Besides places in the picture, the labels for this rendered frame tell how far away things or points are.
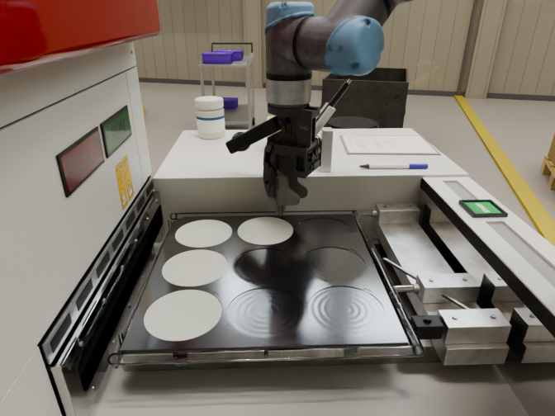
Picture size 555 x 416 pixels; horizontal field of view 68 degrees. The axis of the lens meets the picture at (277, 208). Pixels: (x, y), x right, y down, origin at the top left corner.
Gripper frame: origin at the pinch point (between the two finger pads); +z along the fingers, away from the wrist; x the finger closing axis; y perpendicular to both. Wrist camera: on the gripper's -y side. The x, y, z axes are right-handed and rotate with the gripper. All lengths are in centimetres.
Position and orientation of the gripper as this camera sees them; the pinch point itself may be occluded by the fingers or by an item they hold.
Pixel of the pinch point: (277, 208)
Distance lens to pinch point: 78.8
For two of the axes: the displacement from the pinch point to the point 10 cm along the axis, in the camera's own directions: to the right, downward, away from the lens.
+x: 4.6, -3.9, 8.0
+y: 8.9, 2.0, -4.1
